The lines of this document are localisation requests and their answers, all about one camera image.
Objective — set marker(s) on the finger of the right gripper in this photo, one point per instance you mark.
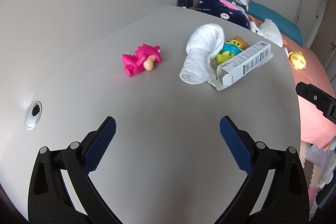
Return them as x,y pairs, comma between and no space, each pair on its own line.
320,99

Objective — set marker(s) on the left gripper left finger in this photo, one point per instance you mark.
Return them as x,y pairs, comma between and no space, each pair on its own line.
60,189

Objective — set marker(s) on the white long cardboard box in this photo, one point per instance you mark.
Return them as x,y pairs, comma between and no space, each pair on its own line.
238,66

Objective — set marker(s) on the yellow chick plush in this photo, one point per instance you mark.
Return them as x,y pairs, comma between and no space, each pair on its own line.
297,60

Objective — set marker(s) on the navy rabbit print blanket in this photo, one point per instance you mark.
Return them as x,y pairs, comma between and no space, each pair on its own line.
219,10

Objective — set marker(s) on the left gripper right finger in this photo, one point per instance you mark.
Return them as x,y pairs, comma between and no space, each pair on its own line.
275,189

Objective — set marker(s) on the colourful foam floor mats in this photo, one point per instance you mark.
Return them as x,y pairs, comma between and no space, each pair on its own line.
319,169

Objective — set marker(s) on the silver desk cable grommet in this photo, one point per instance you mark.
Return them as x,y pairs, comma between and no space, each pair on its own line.
33,115

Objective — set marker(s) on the pink dinosaur toy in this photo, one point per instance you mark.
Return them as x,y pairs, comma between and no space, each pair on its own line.
143,58

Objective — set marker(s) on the teal long pillow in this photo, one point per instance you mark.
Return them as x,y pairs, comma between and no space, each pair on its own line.
284,25

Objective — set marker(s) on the white goose plush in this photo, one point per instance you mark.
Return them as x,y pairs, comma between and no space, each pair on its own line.
269,31

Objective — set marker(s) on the white towel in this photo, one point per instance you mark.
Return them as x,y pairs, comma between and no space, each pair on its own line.
203,46

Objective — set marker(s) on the small brown bear toy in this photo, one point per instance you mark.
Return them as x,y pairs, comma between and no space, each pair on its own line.
242,42

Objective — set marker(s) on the black wall switch panel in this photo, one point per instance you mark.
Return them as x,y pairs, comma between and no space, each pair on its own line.
185,3

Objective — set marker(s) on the door with black handle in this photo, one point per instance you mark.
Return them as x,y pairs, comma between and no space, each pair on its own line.
315,20

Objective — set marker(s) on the teal yellow frog toy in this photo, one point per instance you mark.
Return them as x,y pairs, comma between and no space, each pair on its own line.
230,49

